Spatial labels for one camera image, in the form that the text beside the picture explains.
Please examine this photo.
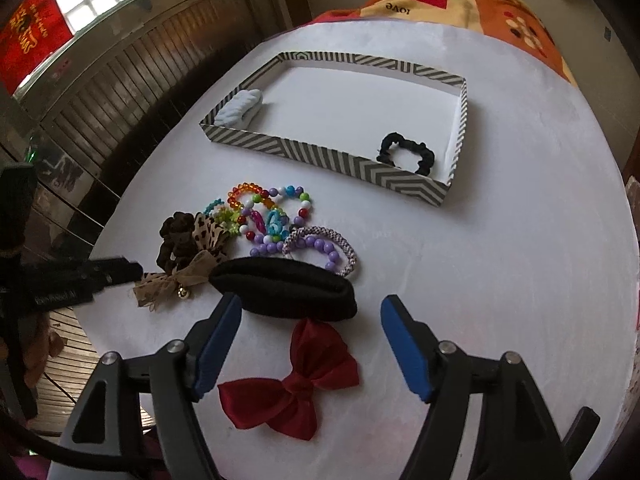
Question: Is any printed blanket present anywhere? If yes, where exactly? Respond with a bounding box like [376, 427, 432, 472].
[310, 0, 577, 86]

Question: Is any leopard print bow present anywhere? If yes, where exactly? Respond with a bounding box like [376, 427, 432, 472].
[192, 212, 227, 257]

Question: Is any purple bead bracelet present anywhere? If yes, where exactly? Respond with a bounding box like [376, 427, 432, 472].
[248, 236, 344, 272]

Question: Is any person's left hand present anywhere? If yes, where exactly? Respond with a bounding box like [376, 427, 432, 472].
[17, 312, 67, 387]

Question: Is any black cable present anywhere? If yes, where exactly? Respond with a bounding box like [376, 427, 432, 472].
[0, 405, 168, 473]

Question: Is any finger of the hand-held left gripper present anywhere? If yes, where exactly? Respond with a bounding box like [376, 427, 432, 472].
[91, 256, 144, 294]

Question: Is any wooden slatted door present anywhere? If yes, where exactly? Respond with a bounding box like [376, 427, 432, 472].
[39, 0, 297, 261]

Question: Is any tan lace bow with bell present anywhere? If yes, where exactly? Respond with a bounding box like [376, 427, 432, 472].
[132, 250, 222, 314]

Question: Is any green teal bead bracelet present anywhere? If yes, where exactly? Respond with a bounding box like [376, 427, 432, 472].
[202, 199, 247, 237]

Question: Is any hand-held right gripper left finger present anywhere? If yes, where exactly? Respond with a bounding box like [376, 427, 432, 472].
[70, 292, 244, 480]

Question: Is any red window poster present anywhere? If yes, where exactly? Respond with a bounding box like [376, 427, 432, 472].
[0, 0, 74, 95]

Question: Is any brown scrunchie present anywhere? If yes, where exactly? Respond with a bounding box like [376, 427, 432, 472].
[159, 211, 202, 269]

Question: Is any red satin bow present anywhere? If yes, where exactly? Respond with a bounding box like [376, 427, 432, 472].
[218, 319, 360, 441]

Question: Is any purple white woven bracelet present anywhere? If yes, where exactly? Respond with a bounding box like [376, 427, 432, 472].
[282, 226, 359, 279]

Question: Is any striped cardboard box tray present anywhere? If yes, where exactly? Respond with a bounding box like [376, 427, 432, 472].
[200, 51, 468, 207]

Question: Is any black scrunchie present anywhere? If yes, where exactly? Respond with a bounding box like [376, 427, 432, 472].
[377, 132, 437, 177]

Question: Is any rainbow faceted bead bracelet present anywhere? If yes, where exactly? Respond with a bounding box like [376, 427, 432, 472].
[227, 182, 279, 212]

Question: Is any black padded hair band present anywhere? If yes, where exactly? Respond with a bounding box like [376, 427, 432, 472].
[209, 257, 359, 321]

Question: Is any multicoloured round bead bracelet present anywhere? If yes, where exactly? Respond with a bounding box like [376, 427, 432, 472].
[240, 186, 317, 247]

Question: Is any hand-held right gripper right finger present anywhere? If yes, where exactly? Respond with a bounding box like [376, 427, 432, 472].
[380, 295, 601, 480]

